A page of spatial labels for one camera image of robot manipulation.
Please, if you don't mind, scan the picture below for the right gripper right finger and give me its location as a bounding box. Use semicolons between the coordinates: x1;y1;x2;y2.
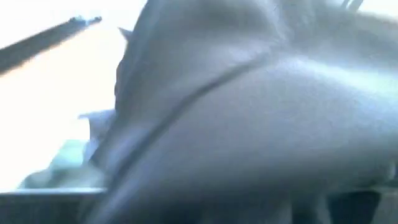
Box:
326;186;398;224

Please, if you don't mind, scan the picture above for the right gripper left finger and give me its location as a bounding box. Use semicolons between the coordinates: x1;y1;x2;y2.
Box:
0;187;108;224

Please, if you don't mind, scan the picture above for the white garment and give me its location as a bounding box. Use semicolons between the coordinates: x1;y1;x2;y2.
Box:
77;0;398;224

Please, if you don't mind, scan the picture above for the black metal frame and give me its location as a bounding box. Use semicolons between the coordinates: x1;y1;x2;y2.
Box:
0;15;103;74

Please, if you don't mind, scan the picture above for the light green knit garment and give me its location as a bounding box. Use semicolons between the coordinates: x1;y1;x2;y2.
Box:
20;139;106;190

